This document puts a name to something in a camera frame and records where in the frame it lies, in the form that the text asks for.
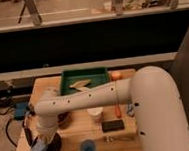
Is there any blue sponge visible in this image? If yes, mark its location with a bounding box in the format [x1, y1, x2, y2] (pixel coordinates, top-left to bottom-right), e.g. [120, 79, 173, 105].
[30, 140, 47, 151]

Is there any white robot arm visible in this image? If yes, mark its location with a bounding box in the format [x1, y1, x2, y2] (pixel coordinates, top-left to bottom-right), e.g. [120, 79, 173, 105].
[34, 66, 189, 151]

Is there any purple bowl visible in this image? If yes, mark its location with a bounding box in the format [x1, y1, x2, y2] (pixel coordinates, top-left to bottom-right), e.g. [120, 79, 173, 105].
[30, 134, 62, 151]

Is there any green tray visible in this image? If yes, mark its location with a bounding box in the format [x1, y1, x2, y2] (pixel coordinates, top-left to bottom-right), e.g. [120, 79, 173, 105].
[59, 67, 110, 95]

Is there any wooden spatula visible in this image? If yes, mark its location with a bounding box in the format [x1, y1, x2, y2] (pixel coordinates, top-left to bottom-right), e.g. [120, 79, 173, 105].
[69, 79, 91, 90]

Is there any orange ball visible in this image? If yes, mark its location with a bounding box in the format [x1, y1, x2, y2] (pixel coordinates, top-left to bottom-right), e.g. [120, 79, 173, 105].
[111, 71, 122, 81]

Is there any white cup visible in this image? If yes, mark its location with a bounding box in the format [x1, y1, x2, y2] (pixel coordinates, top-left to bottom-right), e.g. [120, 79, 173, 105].
[87, 107, 103, 122]

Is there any small blue white object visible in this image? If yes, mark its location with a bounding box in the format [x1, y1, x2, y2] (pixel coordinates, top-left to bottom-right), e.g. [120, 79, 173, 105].
[126, 104, 134, 117]

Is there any black rectangular block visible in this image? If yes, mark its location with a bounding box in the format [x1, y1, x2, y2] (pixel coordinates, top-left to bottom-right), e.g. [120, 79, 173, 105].
[102, 120, 124, 132]

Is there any metal spoon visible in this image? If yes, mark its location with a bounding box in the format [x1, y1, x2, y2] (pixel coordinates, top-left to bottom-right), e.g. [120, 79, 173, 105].
[103, 136, 134, 142]

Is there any blue cup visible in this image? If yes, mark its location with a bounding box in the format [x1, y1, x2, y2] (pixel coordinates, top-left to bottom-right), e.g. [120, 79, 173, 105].
[80, 140, 96, 151]

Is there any orange handled tool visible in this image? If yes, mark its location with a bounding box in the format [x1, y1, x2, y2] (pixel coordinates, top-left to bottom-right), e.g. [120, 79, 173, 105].
[114, 104, 122, 118]

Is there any black cable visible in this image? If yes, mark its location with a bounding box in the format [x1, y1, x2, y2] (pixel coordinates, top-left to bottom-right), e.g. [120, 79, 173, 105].
[3, 110, 38, 150]

